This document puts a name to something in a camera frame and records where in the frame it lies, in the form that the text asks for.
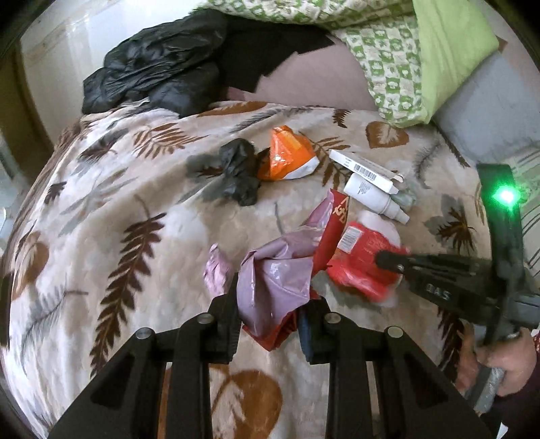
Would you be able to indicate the long red snack wrapper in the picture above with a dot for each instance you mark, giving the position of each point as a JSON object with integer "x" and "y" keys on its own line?
{"x": 333, "y": 228}

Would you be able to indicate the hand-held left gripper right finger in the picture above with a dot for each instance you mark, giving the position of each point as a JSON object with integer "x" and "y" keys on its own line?
{"x": 304, "y": 333}

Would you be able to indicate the red labelled packet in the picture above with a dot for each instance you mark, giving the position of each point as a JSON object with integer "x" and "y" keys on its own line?
{"x": 358, "y": 261}

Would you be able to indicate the green patterned quilt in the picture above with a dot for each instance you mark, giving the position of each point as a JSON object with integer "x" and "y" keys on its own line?
{"x": 396, "y": 63}

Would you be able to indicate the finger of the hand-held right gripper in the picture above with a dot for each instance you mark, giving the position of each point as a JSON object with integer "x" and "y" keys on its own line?
{"x": 438, "y": 264}

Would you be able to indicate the black puffer jacket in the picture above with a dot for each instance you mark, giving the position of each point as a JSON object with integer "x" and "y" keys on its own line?
{"x": 156, "y": 59}

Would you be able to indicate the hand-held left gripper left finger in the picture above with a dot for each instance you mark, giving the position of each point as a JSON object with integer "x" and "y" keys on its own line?
{"x": 234, "y": 306}

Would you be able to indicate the small pink plastic wrapper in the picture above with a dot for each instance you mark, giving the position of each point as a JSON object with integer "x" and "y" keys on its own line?
{"x": 217, "y": 266}

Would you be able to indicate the pink pillow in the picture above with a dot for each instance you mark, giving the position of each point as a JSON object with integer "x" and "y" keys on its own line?
{"x": 320, "y": 80}

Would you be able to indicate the black cloth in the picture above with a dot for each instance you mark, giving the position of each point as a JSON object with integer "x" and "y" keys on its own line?
{"x": 261, "y": 55}

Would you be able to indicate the black plastic bag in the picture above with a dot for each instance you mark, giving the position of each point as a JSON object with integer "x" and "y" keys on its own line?
{"x": 238, "y": 169}

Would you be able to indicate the person's right hand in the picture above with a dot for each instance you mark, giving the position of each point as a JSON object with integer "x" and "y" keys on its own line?
{"x": 519, "y": 363}

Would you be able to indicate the orange snack bag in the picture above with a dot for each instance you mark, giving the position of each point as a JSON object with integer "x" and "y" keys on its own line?
{"x": 287, "y": 152}

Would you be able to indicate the leaf printed blanket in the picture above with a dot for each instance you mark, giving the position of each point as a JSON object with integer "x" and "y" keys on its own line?
{"x": 126, "y": 211}

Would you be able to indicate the pink plastic bag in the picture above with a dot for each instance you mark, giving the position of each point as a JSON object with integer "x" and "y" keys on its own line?
{"x": 274, "y": 274}

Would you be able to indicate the white carton box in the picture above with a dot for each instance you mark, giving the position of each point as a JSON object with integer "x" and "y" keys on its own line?
{"x": 358, "y": 162}

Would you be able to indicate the grey pillow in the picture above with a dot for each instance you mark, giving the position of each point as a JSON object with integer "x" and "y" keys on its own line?
{"x": 485, "y": 109}

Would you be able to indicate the person's right forearm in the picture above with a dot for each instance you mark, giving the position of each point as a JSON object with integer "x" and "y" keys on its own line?
{"x": 521, "y": 418}

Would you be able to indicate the white squeeze bottle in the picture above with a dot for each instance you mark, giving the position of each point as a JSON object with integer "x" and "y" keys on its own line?
{"x": 367, "y": 190}

